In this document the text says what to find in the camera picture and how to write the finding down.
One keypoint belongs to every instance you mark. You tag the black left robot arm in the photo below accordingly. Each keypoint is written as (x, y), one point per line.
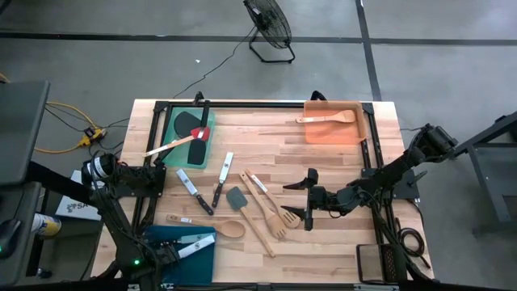
(117, 226)

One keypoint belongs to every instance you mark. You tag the black floor fan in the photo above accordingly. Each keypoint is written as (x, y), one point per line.
(268, 20)

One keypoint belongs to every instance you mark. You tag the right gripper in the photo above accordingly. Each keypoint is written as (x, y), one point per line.
(323, 198)

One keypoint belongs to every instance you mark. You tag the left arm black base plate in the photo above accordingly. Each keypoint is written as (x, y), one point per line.
(155, 188)

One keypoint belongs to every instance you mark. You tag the black diagonal beam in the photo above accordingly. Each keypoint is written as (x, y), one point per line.
(60, 184)

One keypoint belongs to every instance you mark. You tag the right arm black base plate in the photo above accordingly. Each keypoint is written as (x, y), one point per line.
(406, 190)

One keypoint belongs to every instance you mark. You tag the dark grey desk top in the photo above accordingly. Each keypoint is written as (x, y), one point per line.
(20, 129)

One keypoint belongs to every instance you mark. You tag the green translucent plastic bin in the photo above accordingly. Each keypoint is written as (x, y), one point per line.
(177, 158)

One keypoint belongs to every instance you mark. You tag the dark blue plastic bin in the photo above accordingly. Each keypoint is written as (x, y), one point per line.
(198, 271)

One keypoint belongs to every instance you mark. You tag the wooden turner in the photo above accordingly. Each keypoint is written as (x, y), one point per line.
(343, 116)

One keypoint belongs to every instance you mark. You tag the small black caster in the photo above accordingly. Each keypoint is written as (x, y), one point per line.
(43, 273)

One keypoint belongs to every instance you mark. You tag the yellow power plug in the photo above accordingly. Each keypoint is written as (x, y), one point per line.
(91, 137)

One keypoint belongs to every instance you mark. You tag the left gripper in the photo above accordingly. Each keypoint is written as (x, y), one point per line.
(165, 252)

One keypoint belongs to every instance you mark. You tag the black metal table frame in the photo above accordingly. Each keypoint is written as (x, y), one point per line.
(262, 104)

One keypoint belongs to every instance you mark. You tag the orange translucent plastic bin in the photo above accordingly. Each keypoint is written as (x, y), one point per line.
(323, 135)

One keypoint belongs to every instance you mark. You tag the wooden slotted spatula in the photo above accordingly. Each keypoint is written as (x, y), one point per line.
(261, 185)

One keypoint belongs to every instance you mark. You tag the black computer mouse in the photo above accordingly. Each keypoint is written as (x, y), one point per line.
(8, 238)

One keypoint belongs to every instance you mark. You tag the black table clamp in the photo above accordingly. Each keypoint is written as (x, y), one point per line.
(198, 97)

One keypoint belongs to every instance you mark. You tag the white printed paper box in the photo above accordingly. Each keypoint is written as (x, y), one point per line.
(76, 210)

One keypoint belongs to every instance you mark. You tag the black mesh tray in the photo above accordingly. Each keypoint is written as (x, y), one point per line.
(369, 262)

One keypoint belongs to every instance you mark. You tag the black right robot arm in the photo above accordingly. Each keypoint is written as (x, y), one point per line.
(387, 178)

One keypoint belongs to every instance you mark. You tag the yellow and white spray can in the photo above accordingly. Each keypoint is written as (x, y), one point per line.
(48, 225)

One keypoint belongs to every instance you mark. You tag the black metal side stand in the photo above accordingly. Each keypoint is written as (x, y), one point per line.
(484, 182)

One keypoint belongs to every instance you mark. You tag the wooden spoon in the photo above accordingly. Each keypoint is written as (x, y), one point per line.
(232, 229)

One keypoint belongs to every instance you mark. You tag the wooden forked spatula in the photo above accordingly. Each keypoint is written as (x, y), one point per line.
(278, 228)

